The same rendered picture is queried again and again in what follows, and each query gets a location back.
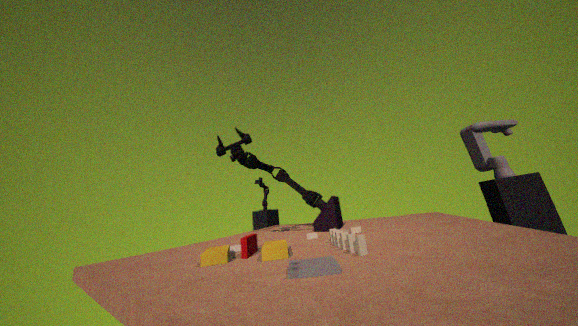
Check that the yellow rectangular block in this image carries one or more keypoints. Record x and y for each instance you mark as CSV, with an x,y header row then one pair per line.
x,y
215,255
273,250

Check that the red rectangular block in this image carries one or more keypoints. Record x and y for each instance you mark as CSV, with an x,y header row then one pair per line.
x,y
249,245

